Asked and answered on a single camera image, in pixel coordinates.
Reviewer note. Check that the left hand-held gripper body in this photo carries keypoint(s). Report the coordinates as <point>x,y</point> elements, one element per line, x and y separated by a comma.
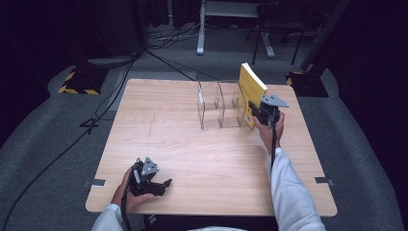
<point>142,178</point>

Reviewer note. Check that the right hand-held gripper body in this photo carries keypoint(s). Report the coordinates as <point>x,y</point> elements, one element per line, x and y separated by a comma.
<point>269,114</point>

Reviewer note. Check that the yellow book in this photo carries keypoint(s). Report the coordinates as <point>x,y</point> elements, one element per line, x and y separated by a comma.
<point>250,86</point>

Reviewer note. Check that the clear acrylic divider rack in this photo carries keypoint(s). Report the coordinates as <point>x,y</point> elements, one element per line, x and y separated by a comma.
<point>210,107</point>

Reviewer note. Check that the person's right hand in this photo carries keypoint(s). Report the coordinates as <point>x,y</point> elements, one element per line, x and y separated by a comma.
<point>267,136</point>

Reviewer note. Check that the person's left hand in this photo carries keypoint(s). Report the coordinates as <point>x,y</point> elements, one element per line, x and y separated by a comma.
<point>123,199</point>

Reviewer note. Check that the grey tape strip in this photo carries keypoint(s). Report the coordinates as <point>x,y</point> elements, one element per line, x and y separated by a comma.
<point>324,180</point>
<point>96,183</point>

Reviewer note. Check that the black yellow striped stand base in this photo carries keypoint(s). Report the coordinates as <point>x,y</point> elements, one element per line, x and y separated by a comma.
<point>309,85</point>
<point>83,82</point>

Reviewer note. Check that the person's torso white clothing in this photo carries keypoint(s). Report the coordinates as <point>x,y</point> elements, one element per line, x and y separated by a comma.
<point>218,229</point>

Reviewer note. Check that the grey slanted stand beam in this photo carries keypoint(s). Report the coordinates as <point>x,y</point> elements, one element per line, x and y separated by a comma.
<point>324,35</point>

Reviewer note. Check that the black metal chair frame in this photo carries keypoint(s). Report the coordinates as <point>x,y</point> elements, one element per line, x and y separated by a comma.
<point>279,25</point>

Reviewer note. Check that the white desk frame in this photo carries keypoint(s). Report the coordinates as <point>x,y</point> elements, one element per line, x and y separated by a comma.
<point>201,29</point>

